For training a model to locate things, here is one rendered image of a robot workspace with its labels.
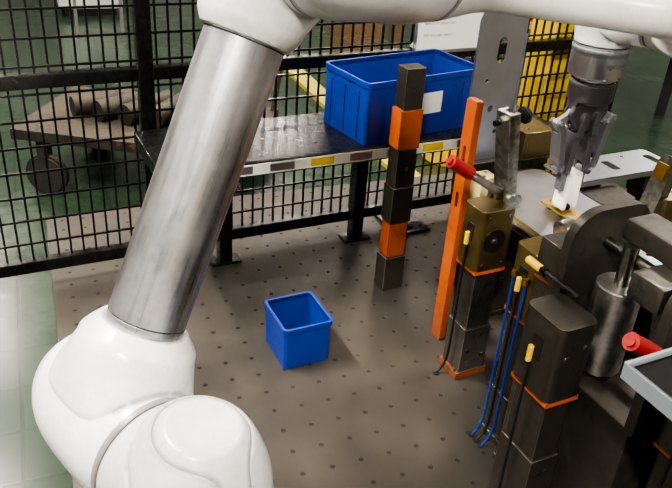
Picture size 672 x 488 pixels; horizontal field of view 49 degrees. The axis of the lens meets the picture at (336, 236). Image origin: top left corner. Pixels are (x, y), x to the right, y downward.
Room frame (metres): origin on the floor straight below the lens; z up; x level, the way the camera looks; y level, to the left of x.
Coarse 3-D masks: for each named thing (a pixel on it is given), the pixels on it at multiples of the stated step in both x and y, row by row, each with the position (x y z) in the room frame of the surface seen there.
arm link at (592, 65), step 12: (576, 48) 1.19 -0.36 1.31; (588, 48) 1.18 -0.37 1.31; (600, 48) 1.17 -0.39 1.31; (576, 60) 1.19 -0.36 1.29; (588, 60) 1.17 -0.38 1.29; (600, 60) 1.17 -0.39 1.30; (612, 60) 1.16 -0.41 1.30; (624, 60) 1.18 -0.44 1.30; (576, 72) 1.18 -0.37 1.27; (588, 72) 1.17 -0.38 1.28; (600, 72) 1.16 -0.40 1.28; (612, 72) 1.17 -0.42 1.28; (600, 84) 1.18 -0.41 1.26
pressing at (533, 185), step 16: (528, 176) 1.38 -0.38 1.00; (544, 176) 1.38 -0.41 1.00; (528, 192) 1.30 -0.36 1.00; (544, 192) 1.30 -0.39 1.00; (528, 208) 1.23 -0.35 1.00; (544, 208) 1.23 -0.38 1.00; (576, 208) 1.24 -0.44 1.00; (512, 224) 1.17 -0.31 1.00; (528, 224) 1.16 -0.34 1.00; (544, 224) 1.17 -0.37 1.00
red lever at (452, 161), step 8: (448, 160) 1.09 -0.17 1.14; (456, 160) 1.08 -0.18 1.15; (456, 168) 1.08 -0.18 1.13; (464, 168) 1.09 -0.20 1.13; (472, 168) 1.10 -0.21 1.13; (464, 176) 1.09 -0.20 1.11; (472, 176) 1.10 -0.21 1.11; (480, 176) 1.11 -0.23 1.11; (480, 184) 1.11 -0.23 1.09; (488, 184) 1.12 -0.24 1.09; (496, 192) 1.13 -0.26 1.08
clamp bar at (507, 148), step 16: (528, 112) 1.14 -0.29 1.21; (496, 128) 1.14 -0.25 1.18; (512, 128) 1.12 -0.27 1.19; (496, 144) 1.15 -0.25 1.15; (512, 144) 1.12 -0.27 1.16; (496, 160) 1.15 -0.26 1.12; (512, 160) 1.12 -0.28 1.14; (496, 176) 1.15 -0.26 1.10; (512, 176) 1.13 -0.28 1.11; (512, 192) 1.13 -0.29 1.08
